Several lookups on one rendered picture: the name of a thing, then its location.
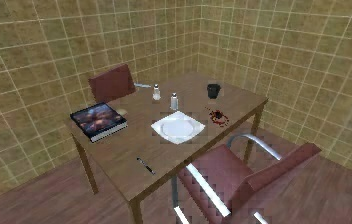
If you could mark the clear salt shaker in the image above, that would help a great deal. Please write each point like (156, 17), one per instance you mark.
(174, 101)
(156, 92)

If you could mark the white square plate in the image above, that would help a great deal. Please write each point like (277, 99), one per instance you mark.
(178, 127)

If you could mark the black mug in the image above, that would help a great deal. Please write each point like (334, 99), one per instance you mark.
(213, 90)

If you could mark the black pen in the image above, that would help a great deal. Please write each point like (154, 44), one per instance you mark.
(146, 165)

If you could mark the brown wooden table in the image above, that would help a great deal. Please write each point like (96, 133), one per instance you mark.
(130, 156)

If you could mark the dark hardcover book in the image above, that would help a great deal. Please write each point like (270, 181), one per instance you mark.
(97, 120)

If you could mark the red chair with metal frame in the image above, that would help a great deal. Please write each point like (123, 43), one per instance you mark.
(112, 83)
(237, 180)

